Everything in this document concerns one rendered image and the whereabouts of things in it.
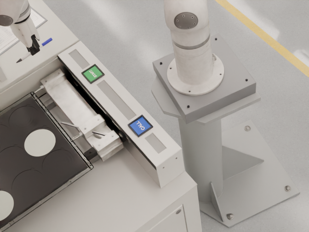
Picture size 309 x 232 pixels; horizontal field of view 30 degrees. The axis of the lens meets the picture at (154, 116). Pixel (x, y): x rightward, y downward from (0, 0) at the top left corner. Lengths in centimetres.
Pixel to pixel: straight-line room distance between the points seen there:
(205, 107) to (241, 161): 79
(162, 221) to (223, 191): 89
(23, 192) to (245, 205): 117
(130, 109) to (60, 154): 26
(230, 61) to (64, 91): 56
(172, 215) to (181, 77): 44
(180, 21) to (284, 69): 153
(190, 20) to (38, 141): 62
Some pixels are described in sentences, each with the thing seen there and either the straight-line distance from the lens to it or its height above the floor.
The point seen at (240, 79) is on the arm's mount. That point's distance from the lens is 190.
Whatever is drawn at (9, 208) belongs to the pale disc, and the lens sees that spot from 177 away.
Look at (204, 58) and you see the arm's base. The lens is 180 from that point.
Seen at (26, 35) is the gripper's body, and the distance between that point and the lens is 178.
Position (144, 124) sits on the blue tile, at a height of 96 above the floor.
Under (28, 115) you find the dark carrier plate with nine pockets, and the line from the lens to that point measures 191.
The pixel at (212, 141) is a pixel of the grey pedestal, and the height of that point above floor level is 53.
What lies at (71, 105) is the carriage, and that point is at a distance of 191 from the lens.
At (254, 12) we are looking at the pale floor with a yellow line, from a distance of 329.
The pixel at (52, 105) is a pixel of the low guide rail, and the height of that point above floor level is 84.
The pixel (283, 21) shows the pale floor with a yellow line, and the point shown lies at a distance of 325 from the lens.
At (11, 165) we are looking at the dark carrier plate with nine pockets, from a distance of 183.
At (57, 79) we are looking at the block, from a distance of 196.
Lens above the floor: 241
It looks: 56 degrees down
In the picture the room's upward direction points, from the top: 12 degrees counter-clockwise
